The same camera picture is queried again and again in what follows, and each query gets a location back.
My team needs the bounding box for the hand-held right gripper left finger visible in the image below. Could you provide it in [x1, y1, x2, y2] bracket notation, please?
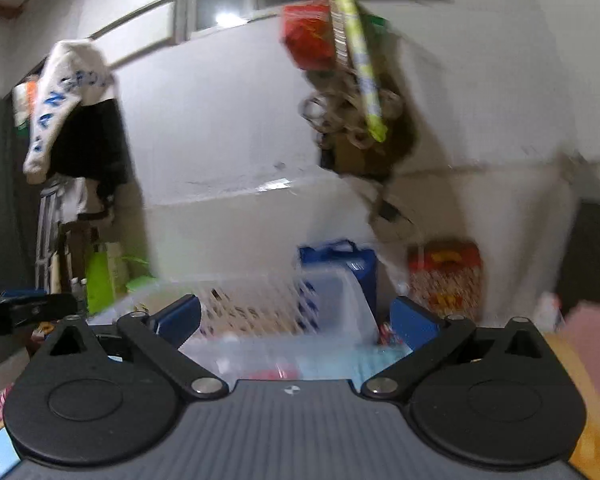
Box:
[44, 294, 229, 402]

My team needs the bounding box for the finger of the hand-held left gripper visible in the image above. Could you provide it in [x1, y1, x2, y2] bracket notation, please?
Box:
[7, 290, 79, 330]

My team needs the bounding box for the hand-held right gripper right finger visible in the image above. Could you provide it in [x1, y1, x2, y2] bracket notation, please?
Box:
[361, 296, 557, 403]

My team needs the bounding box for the red yellow printed bag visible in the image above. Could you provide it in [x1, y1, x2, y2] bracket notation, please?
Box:
[406, 240, 484, 322]

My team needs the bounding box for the green paper bag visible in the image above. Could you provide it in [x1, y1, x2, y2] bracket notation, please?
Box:
[84, 241, 131, 317]

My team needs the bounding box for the aluminium ladder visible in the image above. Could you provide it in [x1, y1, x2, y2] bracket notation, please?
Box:
[34, 180, 67, 293]

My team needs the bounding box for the white perforated plastic basket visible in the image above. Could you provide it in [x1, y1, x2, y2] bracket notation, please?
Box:
[86, 272, 323, 343]

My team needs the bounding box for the clear plastic storage box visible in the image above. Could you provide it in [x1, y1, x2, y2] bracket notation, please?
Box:
[180, 266, 381, 381]

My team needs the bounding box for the blue shopping bag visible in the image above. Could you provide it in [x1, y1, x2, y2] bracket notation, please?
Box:
[299, 239, 379, 322]

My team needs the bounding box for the black hanging garment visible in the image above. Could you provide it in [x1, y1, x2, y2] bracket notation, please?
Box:
[49, 97, 132, 221]

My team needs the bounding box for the dark cloth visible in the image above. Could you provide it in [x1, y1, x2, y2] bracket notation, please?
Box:
[555, 199, 600, 306]

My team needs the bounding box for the white garment with blue letters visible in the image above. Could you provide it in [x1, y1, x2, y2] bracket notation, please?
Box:
[22, 39, 115, 185]

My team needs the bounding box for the yellow green wrapped roll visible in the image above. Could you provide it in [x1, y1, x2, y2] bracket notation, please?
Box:
[324, 0, 389, 144]

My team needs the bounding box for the red printed box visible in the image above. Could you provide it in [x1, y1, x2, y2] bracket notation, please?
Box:
[279, 0, 337, 72]

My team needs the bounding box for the metal hanging rod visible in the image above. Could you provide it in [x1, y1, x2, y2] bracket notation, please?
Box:
[87, 0, 326, 42]

